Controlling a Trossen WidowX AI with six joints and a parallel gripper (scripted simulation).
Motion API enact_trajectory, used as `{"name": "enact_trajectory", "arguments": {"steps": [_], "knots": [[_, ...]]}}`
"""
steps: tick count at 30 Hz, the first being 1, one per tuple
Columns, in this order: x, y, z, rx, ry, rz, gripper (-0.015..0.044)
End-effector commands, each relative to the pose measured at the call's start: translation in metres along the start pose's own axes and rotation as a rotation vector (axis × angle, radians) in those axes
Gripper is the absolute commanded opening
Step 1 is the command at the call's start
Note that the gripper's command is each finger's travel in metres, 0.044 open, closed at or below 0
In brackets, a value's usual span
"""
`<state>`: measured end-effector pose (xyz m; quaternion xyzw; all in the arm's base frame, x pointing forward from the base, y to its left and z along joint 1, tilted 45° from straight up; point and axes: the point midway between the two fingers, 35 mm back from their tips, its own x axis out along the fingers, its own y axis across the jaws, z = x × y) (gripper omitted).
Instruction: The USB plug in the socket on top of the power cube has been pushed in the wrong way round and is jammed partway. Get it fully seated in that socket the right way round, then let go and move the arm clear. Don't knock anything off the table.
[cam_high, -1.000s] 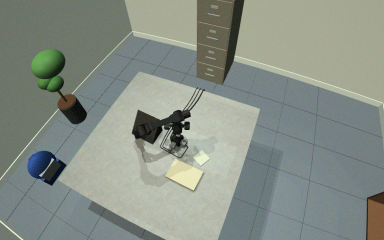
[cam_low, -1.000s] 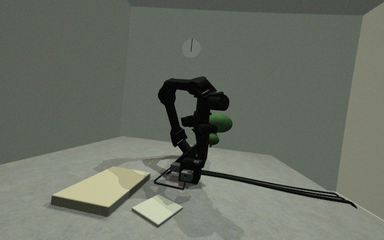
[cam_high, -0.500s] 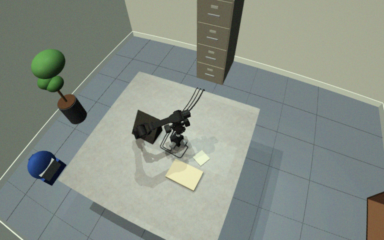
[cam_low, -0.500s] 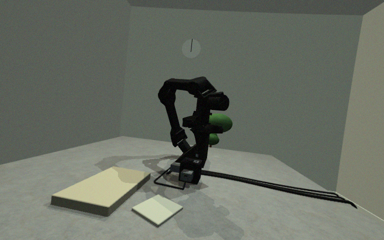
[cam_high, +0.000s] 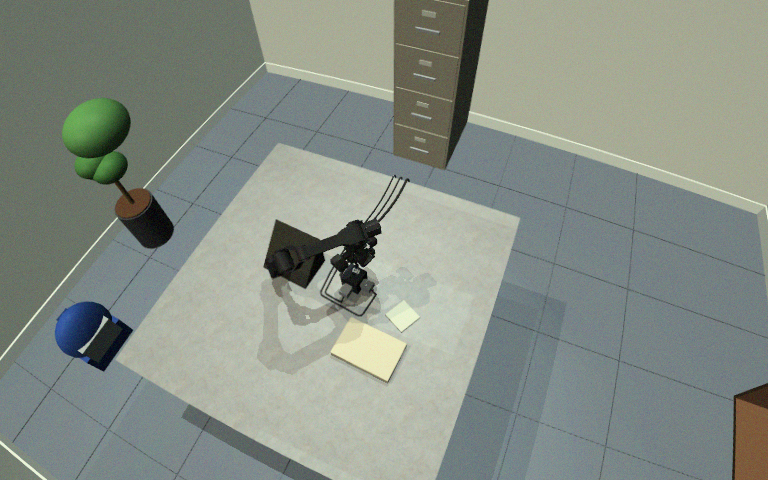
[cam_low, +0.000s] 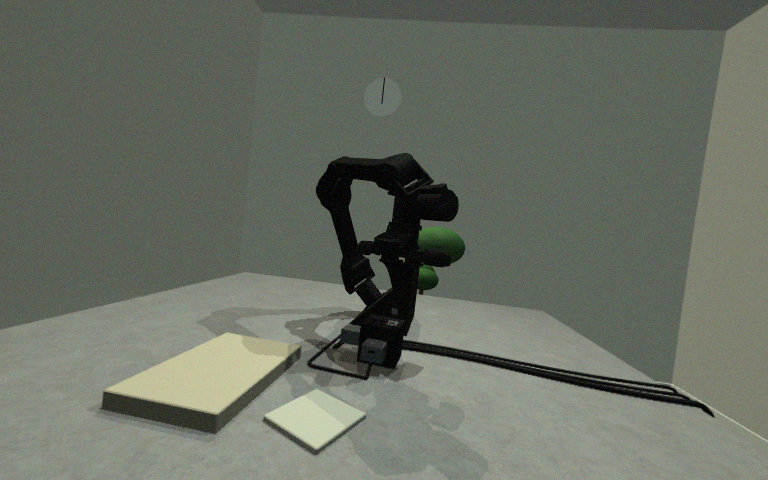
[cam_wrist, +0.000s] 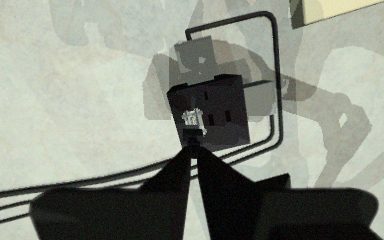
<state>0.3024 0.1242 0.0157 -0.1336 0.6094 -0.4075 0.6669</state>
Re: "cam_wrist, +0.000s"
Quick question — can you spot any beige flat rectangular slab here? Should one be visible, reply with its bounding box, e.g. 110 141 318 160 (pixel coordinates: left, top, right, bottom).
290 0 384 30

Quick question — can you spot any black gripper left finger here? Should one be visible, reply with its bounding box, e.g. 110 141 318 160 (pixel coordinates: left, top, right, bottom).
29 146 192 240

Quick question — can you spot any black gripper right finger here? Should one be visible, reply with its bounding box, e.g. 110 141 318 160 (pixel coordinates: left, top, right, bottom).
197 146 379 240

